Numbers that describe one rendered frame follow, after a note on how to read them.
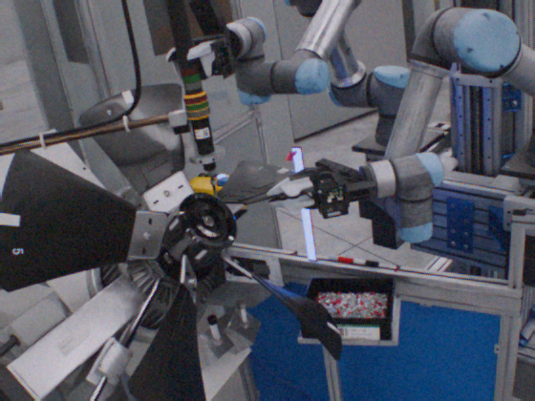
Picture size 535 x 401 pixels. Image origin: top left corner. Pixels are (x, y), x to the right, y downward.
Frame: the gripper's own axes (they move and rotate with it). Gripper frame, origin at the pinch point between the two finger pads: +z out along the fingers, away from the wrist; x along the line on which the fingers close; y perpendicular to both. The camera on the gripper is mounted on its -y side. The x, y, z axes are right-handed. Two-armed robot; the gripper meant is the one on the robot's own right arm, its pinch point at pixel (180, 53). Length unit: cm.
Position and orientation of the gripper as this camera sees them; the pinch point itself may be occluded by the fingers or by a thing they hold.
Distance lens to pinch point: 97.2
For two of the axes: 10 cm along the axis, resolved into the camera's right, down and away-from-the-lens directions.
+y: 1.6, 9.0, 4.1
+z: -3.3, 4.4, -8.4
